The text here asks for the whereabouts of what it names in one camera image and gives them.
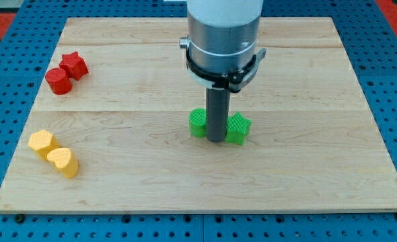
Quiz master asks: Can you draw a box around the yellow hexagon block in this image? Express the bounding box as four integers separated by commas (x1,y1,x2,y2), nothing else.
27,130,61,161

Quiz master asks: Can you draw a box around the red cylinder block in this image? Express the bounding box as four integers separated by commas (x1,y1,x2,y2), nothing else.
44,67,72,95

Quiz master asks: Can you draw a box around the yellow heart block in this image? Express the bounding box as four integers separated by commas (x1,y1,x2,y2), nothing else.
47,147,79,179

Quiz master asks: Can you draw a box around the red star block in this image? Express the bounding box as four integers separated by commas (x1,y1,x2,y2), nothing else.
59,51,89,81

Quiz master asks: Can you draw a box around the green star block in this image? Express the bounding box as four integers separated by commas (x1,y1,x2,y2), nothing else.
225,112,252,145

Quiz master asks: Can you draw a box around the black clamp ring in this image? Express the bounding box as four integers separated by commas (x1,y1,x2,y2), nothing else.
184,47,267,93

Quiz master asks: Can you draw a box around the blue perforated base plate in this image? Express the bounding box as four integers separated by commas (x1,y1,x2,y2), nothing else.
0,1,397,241

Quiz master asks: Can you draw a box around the wooden board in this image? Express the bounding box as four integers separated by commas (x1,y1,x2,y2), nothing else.
0,17,397,214

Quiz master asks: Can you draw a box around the green cylinder block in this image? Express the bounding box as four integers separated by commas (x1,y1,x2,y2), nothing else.
188,108,207,138

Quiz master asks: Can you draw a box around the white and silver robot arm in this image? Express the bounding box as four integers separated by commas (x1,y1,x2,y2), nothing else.
179,0,263,73

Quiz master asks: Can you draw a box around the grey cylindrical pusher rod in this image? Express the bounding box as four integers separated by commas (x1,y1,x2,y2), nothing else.
206,89,230,143

